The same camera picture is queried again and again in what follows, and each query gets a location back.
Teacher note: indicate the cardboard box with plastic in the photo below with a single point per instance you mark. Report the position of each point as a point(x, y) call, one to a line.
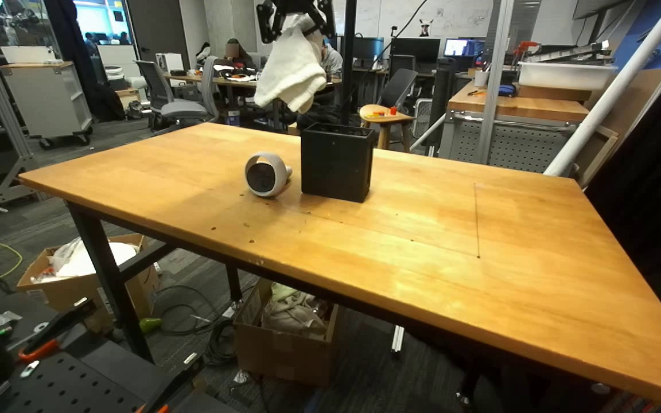
point(63, 296)

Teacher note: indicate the open cardboard box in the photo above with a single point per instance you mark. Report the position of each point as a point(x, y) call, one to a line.
point(280, 357)

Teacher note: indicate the round wooden side table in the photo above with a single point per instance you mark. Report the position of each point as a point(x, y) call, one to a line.
point(390, 115)

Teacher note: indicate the white plastic bin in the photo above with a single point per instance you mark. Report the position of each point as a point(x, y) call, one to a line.
point(562, 74)

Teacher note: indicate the white towel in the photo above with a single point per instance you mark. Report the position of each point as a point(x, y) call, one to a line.
point(293, 69)

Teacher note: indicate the computer monitor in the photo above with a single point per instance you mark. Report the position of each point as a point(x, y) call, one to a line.
point(465, 46)

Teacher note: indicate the dark grey office chair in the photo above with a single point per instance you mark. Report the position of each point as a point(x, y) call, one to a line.
point(399, 85)

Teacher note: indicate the grey metal pole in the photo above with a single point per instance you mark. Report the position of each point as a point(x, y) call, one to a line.
point(496, 77)

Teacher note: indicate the white pole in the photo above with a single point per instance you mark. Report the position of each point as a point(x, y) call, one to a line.
point(614, 88)

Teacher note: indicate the black jacket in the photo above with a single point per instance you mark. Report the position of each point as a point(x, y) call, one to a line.
point(270, 115)

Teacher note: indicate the blue panel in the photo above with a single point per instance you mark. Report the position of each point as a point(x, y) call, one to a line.
point(631, 31)

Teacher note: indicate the wooden workbench with drawers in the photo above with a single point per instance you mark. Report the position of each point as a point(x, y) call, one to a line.
point(522, 105)

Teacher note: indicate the black stand pole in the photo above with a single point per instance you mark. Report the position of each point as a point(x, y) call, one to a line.
point(347, 60)

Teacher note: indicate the black perforated basket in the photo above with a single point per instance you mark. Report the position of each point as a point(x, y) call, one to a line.
point(336, 165)

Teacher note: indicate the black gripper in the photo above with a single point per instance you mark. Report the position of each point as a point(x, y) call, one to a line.
point(294, 5)

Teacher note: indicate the white rolling cabinet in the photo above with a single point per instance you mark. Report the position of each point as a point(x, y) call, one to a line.
point(47, 99)

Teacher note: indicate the seated person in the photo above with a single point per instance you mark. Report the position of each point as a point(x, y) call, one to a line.
point(238, 57)

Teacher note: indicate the white tape roll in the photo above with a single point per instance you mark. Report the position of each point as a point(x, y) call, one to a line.
point(279, 173)

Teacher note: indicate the white plastic bag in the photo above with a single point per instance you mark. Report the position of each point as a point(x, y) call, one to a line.
point(86, 260)

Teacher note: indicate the black perforated panel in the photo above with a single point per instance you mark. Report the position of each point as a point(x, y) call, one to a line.
point(93, 379)

